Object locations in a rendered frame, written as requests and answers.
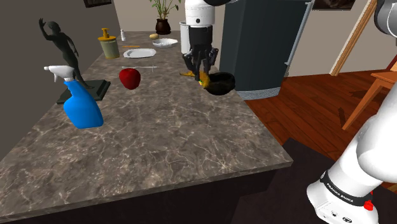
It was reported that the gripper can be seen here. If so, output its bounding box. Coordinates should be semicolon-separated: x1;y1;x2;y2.
182;25;219;82

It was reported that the yellow banana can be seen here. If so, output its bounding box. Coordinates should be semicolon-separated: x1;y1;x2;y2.
179;70;212;91

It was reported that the black bowl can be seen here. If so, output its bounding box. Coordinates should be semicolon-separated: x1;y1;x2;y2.
205;71;236;96

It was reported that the white shallow bowl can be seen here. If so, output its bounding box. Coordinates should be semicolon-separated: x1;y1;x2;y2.
152;38;179;49

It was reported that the potted green plant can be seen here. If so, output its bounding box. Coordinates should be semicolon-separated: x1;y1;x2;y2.
148;0;183;36

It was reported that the dark grey refrigerator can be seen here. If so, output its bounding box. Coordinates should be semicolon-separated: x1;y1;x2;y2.
218;0;314;101

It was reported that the silver fork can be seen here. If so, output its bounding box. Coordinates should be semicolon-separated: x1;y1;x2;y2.
121;64;158;74

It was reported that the white octagonal plate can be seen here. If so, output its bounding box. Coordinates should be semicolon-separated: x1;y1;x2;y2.
123;48;157;59

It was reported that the red apple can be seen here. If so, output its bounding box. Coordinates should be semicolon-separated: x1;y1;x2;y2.
118;68;142;91

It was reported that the olive soap dispenser yellow pump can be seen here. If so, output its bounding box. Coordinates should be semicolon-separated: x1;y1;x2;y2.
97;27;120;60

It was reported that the blue spray bottle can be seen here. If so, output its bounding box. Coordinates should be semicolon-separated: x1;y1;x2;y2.
43;64;105;130

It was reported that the dark human figure statue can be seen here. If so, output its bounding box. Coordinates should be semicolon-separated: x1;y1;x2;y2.
38;18;111;105

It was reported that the leaning wooden beam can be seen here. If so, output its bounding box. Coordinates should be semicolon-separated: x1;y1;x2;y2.
329;0;378;77

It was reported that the dark framed wall picture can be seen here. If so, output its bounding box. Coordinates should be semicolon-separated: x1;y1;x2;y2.
83;0;113;8

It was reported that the brown wall picture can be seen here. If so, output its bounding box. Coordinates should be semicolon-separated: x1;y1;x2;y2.
311;0;356;11

